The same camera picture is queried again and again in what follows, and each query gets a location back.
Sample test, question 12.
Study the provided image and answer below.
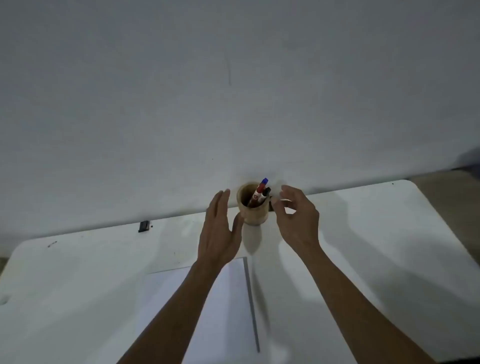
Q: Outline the person's left hand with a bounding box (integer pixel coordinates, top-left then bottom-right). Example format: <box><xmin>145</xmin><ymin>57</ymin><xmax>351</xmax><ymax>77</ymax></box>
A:
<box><xmin>196</xmin><ymin>188</ymin><xmax>245</xmax><ymax>272</ymax></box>

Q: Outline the person's right hand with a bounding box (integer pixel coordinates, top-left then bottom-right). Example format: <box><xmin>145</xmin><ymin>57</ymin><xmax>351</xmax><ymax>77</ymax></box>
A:
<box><xmin>270</xmin><ymin>184</ymin><xmax>322</xmax><ymax>260</ymax></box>

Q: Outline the wooden pen holder cup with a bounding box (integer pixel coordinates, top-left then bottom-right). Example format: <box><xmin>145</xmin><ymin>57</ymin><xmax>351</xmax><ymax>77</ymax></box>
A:
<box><xmin>236</xmin><ymin>181</ymin><xmax>272</xmax><ymax>227</ymax></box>

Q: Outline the blue marker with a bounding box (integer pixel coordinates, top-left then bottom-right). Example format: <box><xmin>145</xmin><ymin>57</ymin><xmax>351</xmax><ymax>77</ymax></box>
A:
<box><xmin>247</xmin><ymin>177</ymin><xmax>270</xmax><ymax>208</ymax></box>

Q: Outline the white paper sheet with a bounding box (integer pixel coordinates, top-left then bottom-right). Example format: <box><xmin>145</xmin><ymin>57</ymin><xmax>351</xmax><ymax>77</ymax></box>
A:
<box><xmin>133</xmin><ymin>256</ymin><xmax>261</xmax><ymax>364</ymax></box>

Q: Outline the person's left forearm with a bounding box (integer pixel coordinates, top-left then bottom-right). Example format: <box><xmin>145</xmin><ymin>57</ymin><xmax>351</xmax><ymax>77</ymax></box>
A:
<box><xmin>116</xmin><ymin>258</ymin><xmax>230</xmax><ymax>364</ymax></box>

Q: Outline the person's right forearm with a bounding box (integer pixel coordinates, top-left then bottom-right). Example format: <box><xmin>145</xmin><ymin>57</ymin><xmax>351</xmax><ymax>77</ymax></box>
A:
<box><xmin>299</xmin><ymin>245</ymin><xmax>438</xmax><ymax>364</ymax></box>

